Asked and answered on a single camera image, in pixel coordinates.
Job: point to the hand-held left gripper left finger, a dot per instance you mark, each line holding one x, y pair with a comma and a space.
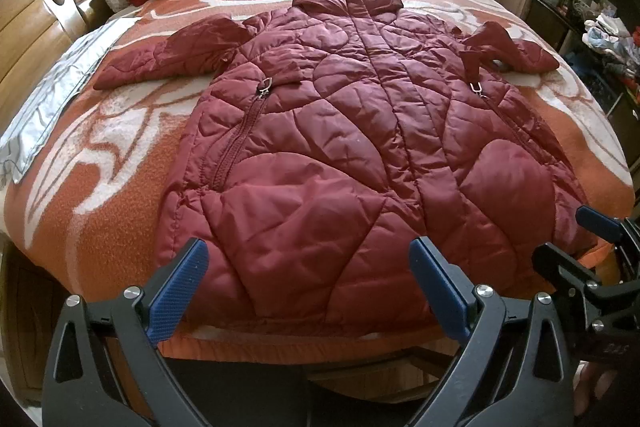
181, 292

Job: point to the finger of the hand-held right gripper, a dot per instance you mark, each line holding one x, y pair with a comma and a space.
602, 227
560, 264

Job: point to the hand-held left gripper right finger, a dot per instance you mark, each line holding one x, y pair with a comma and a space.
440, 287

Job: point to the dark red quilted jacket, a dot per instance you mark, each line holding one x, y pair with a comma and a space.
340, 147

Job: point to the pile of mixed clothes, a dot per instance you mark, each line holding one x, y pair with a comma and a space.
612, 42

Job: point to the person's right hand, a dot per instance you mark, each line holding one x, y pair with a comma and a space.
595, 387

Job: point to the orange and white patterned blanket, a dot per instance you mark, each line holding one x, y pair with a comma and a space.
100, 207

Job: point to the dark low cabinet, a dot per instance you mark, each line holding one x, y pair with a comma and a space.
555, 27

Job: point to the silver grey cloth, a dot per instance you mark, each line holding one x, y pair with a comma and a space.
55, 87

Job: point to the wooden headboard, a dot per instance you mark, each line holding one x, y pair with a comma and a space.
30, 17

